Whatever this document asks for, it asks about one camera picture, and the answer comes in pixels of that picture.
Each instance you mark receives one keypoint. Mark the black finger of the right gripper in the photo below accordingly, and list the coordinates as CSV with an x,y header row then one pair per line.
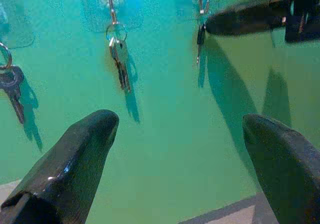
x,y
245,19

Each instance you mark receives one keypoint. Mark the green panel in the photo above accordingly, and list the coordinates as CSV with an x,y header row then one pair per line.
x,y
170,96

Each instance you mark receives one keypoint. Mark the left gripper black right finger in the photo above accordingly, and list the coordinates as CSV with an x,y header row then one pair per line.
x,y
290,169

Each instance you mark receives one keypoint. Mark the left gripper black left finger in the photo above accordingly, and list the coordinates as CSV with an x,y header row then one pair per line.
x,y
65,169

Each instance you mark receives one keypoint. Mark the black headed key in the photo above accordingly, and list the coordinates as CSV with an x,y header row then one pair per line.
x,y
200,37

